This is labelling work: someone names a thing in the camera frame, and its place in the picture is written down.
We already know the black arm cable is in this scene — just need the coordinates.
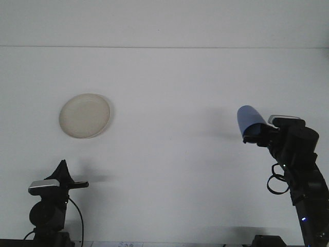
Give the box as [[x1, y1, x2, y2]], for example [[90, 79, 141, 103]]
[[65, 195, 85, 244], [266, 163, 290, 196]]

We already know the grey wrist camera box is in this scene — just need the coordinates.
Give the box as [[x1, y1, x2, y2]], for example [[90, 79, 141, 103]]
[[27, 179, 61, 196], [267, 115, 302, 129]]

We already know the pale round plate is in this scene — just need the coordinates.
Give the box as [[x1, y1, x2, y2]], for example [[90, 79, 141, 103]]
[[59, 93, 114, 139]]

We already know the pale blue cup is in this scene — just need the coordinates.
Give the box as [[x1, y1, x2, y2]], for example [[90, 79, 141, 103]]
[[236, 104, 267, 137]]

